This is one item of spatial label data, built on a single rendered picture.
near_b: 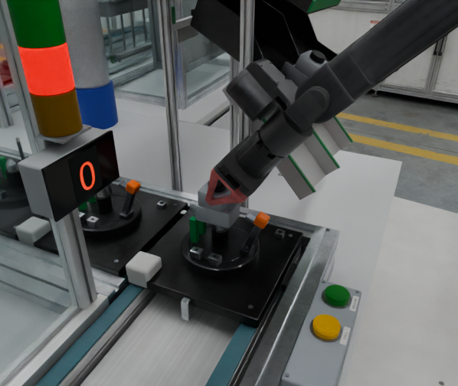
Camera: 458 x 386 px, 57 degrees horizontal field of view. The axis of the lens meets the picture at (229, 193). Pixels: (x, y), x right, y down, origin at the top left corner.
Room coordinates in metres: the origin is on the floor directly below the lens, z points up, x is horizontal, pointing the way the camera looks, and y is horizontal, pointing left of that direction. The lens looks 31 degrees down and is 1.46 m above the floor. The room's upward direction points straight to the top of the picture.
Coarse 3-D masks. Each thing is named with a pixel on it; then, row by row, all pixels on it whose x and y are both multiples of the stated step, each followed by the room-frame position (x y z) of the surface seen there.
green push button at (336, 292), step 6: (330, 288) 0.51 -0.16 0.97; (336, 288) 0.51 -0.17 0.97; (342, 288) 0.51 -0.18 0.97; (324, 294) 0.50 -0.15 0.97; (330, 294) 0.49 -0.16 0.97; (336, 294) 0.49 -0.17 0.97; (342, 294) 0.49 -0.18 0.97; (348, 294) 0.49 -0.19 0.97; (330, 300) 0.48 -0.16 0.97; (336, 300) 0.48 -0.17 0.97; (342, 300) 0.48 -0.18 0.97; (348, 300) 0.49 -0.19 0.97
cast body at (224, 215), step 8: (208, 184) 0.60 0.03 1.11; (200, 192) 0.59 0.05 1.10; (216, 192) 0.58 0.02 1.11; (224, 192) 0.59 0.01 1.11; (200, 200) 0.59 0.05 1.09; (192, 208) 0.61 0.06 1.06; (200, 208) 0.59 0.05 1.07; (208, 208) 0.58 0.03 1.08; (216, 208) 0.58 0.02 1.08; (224, 208) 0.58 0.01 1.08; (232, 208) 0.58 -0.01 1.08; (200, 216) 0.59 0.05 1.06; (208, 216) 0.58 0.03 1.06; (216, 216) 0.58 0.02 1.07; (224, 216) 0.57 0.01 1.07; (232, 216) 0.58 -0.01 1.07; (216, 224) 0.58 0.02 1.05; (224, 224) 0.57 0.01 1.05; (232, 224) 0.58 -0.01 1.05
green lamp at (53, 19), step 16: (16, 0) 0.45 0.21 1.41; (32, 0) 0.46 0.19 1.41; (48, 0) 0.47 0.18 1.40; (16, 16) 0.46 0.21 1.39; (32, 16) 0.45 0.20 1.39; (48, 16) 0.46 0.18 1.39; (16, 32) 0.46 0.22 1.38; (32, 32) 0.45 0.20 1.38; (48, 32) 0.46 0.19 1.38; (64, 32) 0.49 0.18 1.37
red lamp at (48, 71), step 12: (24, 48) 0.46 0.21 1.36; (36, 48) 0.46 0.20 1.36; (48, 48) 0.46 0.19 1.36; (60, 48) 0.47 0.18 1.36; (24, 60) 0.46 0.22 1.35; (36, 60) 0.45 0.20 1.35; (48, 60) 0.46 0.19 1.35; (60, 60) 0.46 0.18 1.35; (36, 72) 0.45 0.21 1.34; (48, 72) 0.46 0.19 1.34; (60, 72) 0.46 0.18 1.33; (72, 72) 0.49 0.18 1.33; (36, 84) 0.45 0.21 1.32; (48, 84) 0.45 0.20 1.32; (60, 84) 0.46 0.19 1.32; (72, 84) 0.48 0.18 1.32
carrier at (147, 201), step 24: (120, 192) 0.81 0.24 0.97; (144, 192) 0.81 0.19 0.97; (96, 216) 0.69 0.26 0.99; (120, 216) 0.68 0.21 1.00; (144, 216) 0.71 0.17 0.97; (168, 216) 0.71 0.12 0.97; (96, 240) 0.63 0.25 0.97; (120, 240) 0.63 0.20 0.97; (144, 240) 0.63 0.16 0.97; (96, 264) 0.57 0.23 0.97; (120, 264) 0.57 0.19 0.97
